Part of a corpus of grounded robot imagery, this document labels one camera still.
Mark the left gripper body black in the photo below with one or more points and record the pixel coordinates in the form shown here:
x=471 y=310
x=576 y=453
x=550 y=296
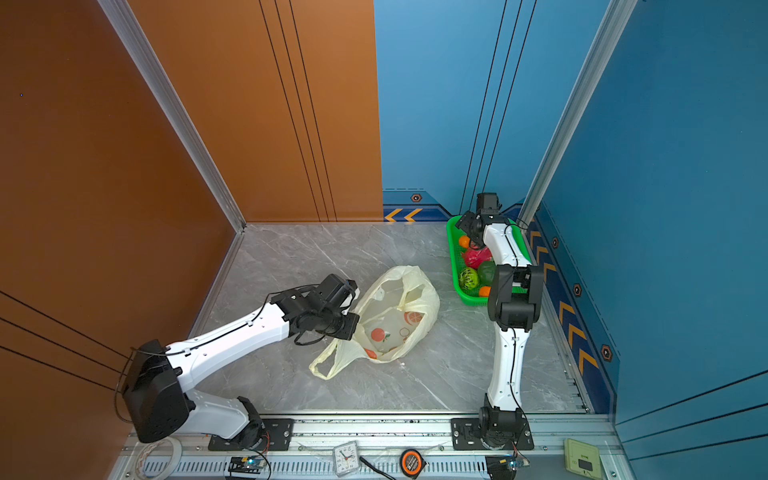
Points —
x=339 y=324

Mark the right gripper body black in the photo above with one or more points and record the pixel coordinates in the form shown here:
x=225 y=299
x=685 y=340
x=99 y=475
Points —
x=469 y=220

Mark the red dragon fruit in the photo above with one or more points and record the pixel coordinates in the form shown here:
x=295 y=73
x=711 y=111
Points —
x=474 y=258

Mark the large green lime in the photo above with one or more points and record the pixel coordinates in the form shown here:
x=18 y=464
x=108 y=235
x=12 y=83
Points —
x=486 y=273

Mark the translucent yellowish plastic bag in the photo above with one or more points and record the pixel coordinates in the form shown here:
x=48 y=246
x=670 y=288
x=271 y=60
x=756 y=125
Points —
x=395 y=314

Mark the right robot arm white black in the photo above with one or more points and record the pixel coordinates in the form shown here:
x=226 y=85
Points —
x=514 y=306

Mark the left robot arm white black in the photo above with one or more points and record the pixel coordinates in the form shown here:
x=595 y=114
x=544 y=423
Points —
x=160 y=389

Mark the green plastic basket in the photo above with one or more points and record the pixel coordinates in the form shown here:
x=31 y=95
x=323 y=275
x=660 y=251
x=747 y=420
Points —
x=456 y=264

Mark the small white clock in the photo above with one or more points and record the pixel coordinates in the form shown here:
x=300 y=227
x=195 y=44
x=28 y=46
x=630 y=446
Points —
x=346 y=459

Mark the left circuit board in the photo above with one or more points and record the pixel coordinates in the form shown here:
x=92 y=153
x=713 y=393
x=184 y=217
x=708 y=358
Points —
x=248 y=467

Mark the circuit board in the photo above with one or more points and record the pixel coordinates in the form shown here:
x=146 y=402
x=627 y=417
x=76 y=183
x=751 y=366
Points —
x=505 y=467
x=248 y=467

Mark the orange black tape measure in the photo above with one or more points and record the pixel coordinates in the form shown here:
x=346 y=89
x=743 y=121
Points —
x=412 y=463

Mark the right circuit board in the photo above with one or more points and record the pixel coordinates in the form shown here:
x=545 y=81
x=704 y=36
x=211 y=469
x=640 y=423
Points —
x=505 y=467

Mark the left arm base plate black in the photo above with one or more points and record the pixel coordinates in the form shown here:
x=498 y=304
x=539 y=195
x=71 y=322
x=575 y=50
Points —
x=271 y=434

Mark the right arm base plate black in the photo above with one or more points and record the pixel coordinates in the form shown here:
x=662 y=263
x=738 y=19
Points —
x=466 y=435

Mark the right aluminium frame post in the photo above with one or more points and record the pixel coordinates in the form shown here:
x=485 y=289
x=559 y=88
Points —
x=607 y=37

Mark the aluminium frame post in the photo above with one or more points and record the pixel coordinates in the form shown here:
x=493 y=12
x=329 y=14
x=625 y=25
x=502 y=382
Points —
x=126 y=25
x=607 y=37

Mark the left aluminium frame post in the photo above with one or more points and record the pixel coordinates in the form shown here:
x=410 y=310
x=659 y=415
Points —
x=126 y=25

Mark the green wall switch box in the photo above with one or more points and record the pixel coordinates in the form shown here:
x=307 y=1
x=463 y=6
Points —
x=582 y=459

